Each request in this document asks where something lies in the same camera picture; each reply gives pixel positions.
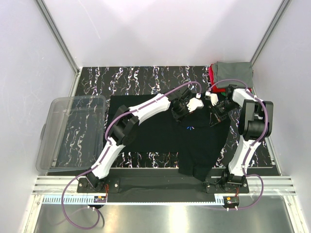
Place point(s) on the black t shirt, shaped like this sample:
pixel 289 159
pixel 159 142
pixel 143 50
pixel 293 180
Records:
pixel 197 144

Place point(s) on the white slotted cable duct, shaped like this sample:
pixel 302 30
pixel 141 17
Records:
pixel 74 199

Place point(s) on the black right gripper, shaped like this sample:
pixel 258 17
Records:
pixel 217 116

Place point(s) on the folded red t shirt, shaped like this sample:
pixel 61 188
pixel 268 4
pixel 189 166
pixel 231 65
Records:
pixel 215 89

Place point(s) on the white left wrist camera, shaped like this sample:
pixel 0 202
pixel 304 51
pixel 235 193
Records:
pixel 195 103

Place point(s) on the left aluminium corner post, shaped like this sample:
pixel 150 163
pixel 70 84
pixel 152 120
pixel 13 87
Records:
pixel 57 35

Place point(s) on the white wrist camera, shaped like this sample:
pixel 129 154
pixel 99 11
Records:
pixel 212 97
pixel 195 103

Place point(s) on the folded grey t shirt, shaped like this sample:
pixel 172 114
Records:
pixel 242 71

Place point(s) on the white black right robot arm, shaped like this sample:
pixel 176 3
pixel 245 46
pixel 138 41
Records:
pixel 255 124

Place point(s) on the aluminium frame rail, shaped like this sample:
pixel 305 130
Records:
pixel 272 185

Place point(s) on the clear plastic bin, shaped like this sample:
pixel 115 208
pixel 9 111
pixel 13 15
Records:
pixel 72 137

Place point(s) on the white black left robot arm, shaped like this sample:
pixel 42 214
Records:
pixel 123 128

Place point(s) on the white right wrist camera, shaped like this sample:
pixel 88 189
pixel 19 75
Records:
pixel 212 97

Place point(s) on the right aluminium corner post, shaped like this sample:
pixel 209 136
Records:
pixel 270 29

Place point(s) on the aluminium corner post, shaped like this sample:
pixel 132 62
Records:
pixel 270 29
pixel 57 35

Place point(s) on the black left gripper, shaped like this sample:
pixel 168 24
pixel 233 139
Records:
pixel 181 115

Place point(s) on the black marble pattern mat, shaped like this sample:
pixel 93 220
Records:
pixel 135 81

